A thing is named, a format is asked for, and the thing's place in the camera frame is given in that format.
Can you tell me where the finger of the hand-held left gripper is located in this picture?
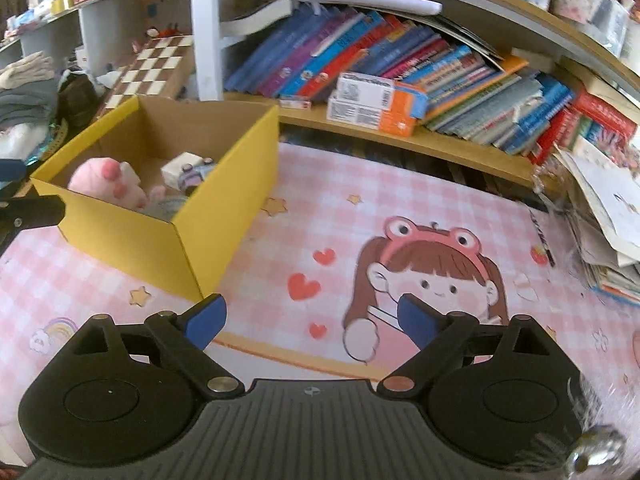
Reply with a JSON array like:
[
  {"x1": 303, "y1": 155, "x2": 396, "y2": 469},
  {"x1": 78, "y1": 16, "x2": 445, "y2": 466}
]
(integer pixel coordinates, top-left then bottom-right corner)
[{"x1": 0, "y1": 194, "x2": 66, "y2": 256}]

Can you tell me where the stack of papers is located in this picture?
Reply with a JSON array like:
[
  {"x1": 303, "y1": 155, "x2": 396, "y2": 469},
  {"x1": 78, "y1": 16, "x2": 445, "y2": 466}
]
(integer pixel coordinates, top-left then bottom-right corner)
[{"x1": 552, "y1": 137, "x2": 640, "y2": 306}]

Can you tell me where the pink plush toy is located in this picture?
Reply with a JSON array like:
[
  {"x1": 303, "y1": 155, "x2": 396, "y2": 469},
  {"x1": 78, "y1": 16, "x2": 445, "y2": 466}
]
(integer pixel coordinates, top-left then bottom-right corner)
[{"x1": 67, "y1": 156, "x2": 166, "y2": 211}]

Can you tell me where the dark patterned pencil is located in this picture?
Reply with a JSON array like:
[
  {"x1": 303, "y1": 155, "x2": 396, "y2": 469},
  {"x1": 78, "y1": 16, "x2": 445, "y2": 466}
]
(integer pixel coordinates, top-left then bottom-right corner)
[{"x1": 530, "y1": 209, "x2": 557, "y2": 268}]

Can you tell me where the shiny metal ball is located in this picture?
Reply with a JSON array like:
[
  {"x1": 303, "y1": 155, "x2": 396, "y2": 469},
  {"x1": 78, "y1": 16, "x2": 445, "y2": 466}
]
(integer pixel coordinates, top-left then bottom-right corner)
[{"x1": 565, "y1": 425, "x2": 628, "y2": 478}]

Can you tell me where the orange and white carton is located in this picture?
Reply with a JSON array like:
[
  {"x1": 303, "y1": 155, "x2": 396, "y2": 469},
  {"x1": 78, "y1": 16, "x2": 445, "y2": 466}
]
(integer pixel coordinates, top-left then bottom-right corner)
[
  {"x1": 327, "y1": 96, "x2": 418, "y2": 137},
  {"x1": 336, "y1": 71, "x2": 428, "y2": 123}
]

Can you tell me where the row of books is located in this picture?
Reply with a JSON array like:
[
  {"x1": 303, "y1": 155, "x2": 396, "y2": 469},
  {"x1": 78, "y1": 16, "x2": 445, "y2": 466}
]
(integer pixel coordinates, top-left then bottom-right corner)
[{"x1": 223, "y1": 5, "x2": 640, "y2": 171}]

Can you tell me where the cream eraser block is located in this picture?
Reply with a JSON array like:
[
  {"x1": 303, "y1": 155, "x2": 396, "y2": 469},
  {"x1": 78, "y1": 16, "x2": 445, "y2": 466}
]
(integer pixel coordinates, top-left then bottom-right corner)
[{"x1": 161, "y1": 151, "x2": 206, "y2": 191}]

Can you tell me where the yellow cardboard box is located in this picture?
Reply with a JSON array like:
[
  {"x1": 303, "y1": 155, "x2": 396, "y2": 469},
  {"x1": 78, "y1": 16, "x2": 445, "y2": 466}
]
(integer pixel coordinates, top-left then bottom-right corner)
[{"x1": 30, "y1": 94, "x2": 281, "y2": 303}]

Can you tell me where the white and wooden bookshelf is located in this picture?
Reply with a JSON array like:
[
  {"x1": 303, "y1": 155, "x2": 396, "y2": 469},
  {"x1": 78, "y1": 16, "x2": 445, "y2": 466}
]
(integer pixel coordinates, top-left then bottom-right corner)
[{"x1": 0, "y1": 0, "x2": 640, "y2": 196}]

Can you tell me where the pink checked cartoon mat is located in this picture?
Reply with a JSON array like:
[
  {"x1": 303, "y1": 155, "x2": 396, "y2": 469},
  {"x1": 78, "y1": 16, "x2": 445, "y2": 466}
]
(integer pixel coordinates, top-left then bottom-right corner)
[{"x1": 0, "y1": 142, "x2": 640, "y2": 466}]

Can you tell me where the grey toy car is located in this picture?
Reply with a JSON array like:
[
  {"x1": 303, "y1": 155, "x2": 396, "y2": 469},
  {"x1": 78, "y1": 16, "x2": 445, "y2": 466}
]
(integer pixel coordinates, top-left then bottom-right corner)
[{"x1": 180, "y1": 157, "x2": 217, "y2": 195}]

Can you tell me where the wooden chessboard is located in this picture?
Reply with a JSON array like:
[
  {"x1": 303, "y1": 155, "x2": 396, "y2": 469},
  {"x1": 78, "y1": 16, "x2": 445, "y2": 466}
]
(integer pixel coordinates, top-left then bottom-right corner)
[{"x1": 95, "y1": 34, "x2": 196, "y2": 116}]

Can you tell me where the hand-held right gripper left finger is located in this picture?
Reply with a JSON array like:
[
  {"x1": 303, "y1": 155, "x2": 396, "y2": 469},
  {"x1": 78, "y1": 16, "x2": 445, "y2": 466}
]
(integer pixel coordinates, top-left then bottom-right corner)
[{"x1": 45, "y1": 294, "x2": 246, "y2": 401}]

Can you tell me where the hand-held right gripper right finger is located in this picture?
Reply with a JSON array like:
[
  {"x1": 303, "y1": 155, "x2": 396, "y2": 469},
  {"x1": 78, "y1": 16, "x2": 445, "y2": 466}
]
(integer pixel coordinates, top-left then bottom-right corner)
[{"x1": 376, "y1": 293, "x2": 573, "y2": 401}]

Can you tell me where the dark brown bag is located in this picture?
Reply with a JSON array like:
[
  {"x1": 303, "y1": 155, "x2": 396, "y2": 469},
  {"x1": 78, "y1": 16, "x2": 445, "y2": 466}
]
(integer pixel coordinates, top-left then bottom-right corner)
[{"x1": 60, "y1": 72, "x2": 101, "y2": 128}]

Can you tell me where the pile of folded clothes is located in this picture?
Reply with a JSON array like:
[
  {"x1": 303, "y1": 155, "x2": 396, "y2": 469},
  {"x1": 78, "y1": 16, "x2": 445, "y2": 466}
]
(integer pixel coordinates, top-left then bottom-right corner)
[{"x1": 0, "y1": 55, "x2": 61, "y2": 126}]

